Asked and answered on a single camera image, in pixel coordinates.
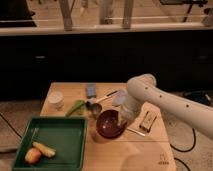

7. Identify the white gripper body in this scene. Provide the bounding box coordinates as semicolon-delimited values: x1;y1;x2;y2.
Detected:
118;92;142;125

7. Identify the dark red bowl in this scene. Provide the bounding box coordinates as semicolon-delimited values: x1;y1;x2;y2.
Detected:
96;110;126;139

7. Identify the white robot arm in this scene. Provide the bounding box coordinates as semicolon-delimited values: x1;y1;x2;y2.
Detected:
119;74;213;140

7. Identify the green plastic tray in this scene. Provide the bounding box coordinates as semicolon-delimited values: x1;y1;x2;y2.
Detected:
12;117;87;171

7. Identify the light blue cloth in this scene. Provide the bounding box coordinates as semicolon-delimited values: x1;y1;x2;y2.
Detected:
112;89;126;107

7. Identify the silver fork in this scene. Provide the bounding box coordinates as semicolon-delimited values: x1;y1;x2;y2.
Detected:
126;128;146;137

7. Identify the metal measuring cup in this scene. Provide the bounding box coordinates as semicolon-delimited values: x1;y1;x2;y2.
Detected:
86;90;117;118

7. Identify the grey blue sponge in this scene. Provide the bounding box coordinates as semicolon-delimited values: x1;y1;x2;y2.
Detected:
86;83;96;98

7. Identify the green toy vegetable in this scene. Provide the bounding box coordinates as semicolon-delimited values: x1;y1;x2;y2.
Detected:
66;100;85;117

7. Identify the white small bowl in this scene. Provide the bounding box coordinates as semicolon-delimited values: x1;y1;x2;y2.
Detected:
47;91;64;108

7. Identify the black floor cable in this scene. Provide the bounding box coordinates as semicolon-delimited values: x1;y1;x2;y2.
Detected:
169;127;198;171

